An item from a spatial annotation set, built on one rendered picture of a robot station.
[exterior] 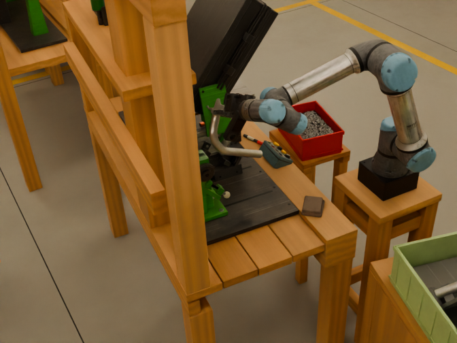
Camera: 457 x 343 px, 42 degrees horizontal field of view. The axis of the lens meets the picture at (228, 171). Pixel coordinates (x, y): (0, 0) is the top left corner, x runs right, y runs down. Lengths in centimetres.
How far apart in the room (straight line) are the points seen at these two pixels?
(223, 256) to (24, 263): 175
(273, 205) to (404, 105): 65
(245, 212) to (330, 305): 53
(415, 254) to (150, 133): 103
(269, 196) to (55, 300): 148
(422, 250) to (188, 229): 86
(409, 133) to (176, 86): 97
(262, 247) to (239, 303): 102
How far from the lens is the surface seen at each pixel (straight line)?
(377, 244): 256
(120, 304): 331
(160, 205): 193
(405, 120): 221
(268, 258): 220
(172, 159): 172
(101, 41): 228
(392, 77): 204
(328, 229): 230
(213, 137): 217
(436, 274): 227
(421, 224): 269
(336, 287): 248
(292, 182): 251
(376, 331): 248
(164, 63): 157
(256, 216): 234
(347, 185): 260
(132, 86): 193
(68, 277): 353
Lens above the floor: 242
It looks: 36 degrees down
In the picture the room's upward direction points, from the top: 3 degrees counter-clockwise
